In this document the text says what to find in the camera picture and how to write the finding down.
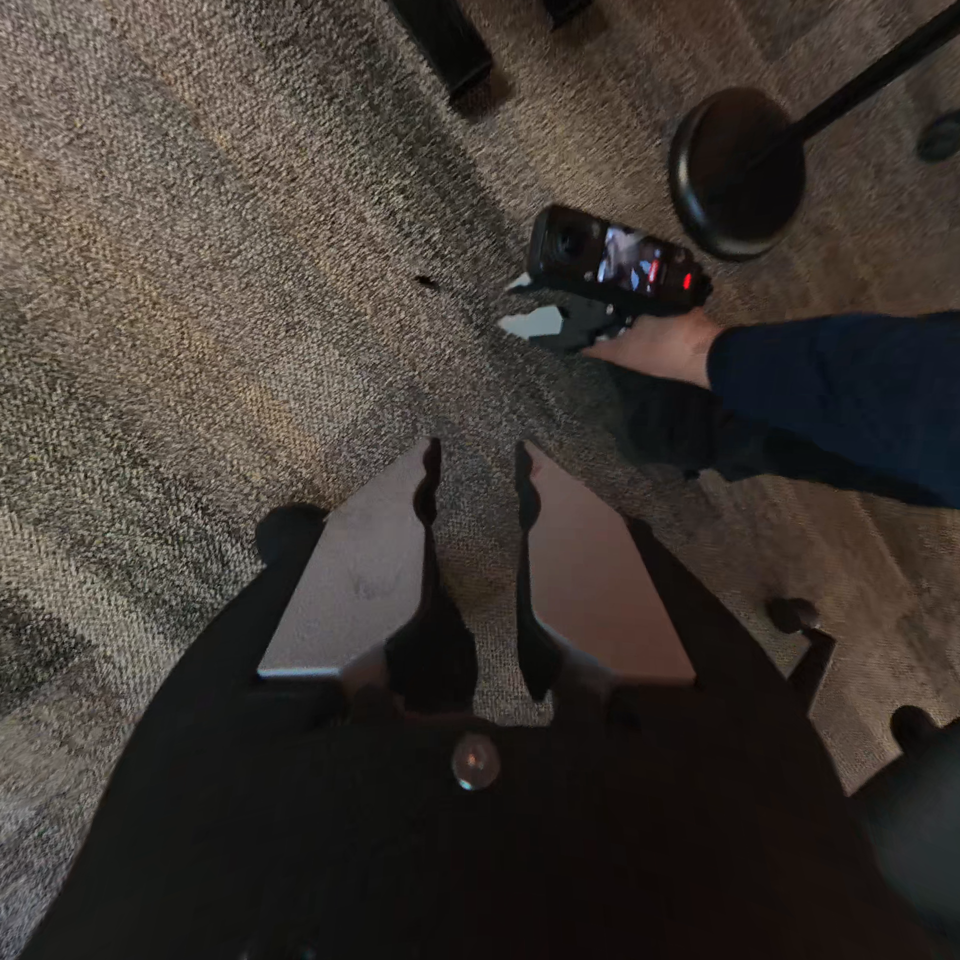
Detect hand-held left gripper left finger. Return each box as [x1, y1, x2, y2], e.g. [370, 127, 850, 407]
[257, 437, 481, 710]

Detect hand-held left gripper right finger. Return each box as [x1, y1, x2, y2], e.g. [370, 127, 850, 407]
[513, 440, 697, 705]

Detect person's right forearm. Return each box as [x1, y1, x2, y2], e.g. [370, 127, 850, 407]
[705, 309, 960, 511]

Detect person's right hand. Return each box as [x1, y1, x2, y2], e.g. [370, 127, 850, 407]
[583, 306, 726, 390]

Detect black round base stand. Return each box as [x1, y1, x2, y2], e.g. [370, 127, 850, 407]
[669, 0, 960, 262]

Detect person's black shoe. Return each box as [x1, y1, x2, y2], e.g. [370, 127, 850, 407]
[611, 363, 725, 481]

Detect black chair caster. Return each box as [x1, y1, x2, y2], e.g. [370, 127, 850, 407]
[918, 111, 960, 163]

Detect black office chair base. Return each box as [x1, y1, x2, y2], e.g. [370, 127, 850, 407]
[765, 596, 960, 942]

